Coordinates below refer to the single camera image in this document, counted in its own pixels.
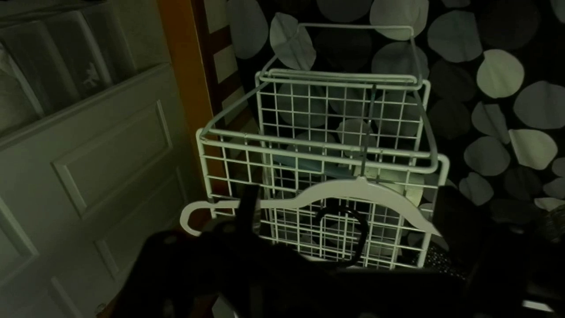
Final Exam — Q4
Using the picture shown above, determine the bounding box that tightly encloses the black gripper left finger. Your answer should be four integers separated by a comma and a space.
111, 186, 333, 318

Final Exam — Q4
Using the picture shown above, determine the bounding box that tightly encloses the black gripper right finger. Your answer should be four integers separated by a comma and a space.
457, 223, 565, 318

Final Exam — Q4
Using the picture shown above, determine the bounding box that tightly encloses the white coat hanger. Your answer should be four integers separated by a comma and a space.
178, 82, 444, 239

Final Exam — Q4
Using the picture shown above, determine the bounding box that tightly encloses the white panel door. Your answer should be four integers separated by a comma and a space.
0, 59, 208, 318

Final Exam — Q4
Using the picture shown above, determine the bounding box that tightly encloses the black large-dotted bedspread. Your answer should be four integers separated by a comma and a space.
224, 0, 565, 249

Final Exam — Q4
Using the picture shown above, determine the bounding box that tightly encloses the white wire shelf rack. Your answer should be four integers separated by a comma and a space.
194, 21, 451, 274

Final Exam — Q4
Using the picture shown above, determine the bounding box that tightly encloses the wooden bunk bed frame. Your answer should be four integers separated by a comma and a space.
153, 0, 261, 226

